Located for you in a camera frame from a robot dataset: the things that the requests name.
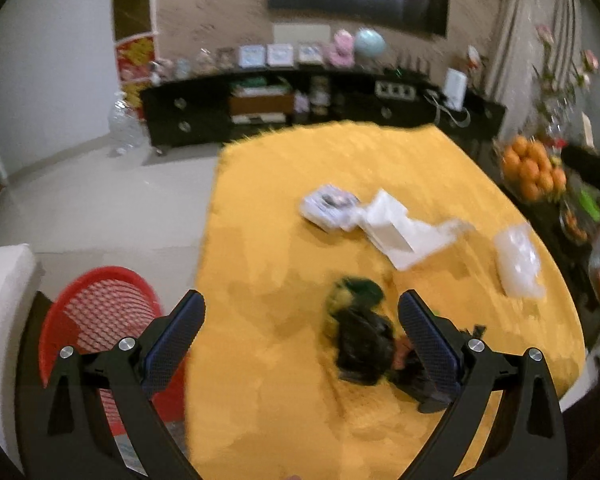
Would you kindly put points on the cat print tissue pack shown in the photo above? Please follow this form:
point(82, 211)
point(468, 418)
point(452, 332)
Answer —
point(331, 209)

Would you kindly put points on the pink plush toy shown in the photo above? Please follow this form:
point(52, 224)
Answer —
point(340, 52)

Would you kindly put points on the beige curtain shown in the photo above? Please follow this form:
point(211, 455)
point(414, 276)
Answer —
point(534, 66)

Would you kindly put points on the blue picture frame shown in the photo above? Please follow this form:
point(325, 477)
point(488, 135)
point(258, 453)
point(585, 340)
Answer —
point(253, 56)

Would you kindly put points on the red plastic mesh basket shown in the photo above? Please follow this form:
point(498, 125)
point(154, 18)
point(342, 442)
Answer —
point(92, 314)

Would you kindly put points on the large clear water bottle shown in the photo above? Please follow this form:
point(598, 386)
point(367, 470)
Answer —
point(125, 129)

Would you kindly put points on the white picture frame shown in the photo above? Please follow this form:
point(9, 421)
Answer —
point(280, 55)

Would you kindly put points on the light blue globe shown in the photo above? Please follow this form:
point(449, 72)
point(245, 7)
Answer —
point(369, 43)

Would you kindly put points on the red festive poster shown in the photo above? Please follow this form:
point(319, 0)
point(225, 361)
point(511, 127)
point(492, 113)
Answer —
point(134, 55)

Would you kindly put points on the green yellow knitted cloth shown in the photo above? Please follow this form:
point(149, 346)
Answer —
point(352, 292)

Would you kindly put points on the black tv cabinet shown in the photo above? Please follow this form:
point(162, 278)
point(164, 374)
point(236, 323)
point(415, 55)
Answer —
point(224, 107)

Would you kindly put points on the pile of oranges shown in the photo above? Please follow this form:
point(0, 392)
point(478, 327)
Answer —
point(532, 171)

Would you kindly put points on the clear plastic bag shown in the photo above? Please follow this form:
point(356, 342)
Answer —
point(518, 263)

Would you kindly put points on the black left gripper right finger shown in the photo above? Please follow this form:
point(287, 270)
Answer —
point(527, 438)

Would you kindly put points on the white router box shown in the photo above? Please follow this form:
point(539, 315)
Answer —
point(454, 89)

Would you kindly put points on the white paper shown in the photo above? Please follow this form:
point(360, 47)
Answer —
point(403, 240)

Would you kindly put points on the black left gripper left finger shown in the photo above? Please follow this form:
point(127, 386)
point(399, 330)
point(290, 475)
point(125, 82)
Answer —
point(62, 430)

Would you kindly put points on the yellow table cloth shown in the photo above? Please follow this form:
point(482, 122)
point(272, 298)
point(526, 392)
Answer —
point(263, 399)

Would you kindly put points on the white wall board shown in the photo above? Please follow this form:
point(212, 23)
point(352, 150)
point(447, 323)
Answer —
point(300, 33)

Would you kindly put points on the black wrapper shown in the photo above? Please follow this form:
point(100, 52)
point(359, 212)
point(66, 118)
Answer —
point(368, 351)

